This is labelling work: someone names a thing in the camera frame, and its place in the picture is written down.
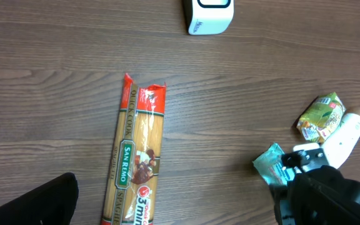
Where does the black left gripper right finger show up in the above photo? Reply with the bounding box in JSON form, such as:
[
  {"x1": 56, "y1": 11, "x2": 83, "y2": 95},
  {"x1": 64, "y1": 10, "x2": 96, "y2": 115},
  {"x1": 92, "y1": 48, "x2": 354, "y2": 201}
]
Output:
[{"x1": 289, "y1": 174, "x2": 360, "y2": 225}]

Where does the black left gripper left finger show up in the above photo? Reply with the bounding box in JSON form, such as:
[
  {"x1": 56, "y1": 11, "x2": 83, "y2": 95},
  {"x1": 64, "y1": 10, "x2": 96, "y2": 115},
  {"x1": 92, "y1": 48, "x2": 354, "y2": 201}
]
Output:
[{"x1": 0, "y1": 172, "x2": 79, "y2": 225}]

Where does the white Pantene tube gold cap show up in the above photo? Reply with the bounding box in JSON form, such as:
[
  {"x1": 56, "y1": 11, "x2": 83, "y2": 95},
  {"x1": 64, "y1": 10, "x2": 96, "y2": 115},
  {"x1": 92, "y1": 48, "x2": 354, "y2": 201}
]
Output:
[{"x1": 321, "y1": 108, "x2": 360, "y2": 169}]

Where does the teal snack packet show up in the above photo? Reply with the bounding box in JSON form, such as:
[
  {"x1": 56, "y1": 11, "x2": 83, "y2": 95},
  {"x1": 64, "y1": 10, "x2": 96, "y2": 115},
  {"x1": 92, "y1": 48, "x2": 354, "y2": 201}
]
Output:
[{"x1": 252, "y1": 143, "x2": 295, "y2": 186}]

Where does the red spaghetti packet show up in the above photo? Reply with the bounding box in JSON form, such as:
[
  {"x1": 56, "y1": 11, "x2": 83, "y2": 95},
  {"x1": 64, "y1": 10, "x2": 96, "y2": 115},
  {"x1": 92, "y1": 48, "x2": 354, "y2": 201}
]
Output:
[{"x1": 101, "y1": 74, "x2": 166, "y2": 225}]

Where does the green snack packet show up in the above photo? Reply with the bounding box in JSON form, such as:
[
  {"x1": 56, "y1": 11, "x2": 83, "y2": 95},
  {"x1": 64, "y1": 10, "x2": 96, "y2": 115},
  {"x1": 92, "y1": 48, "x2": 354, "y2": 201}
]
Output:
[{"x1": 296, "y1": 92, "x2": 346, "y2": 143}]

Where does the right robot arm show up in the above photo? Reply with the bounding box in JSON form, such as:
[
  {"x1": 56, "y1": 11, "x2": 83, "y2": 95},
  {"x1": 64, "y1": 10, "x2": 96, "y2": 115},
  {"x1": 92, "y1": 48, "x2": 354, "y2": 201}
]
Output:
[{"x1": 270, "y1": 166, "x2": 360, "y2": 225}]

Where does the white barcode scanner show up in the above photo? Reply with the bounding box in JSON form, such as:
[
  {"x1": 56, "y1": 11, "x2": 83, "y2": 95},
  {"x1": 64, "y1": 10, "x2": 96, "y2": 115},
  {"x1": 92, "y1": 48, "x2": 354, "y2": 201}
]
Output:
[{"x1": 182, "y1": 0, "x2": 234, "y2": 36}]

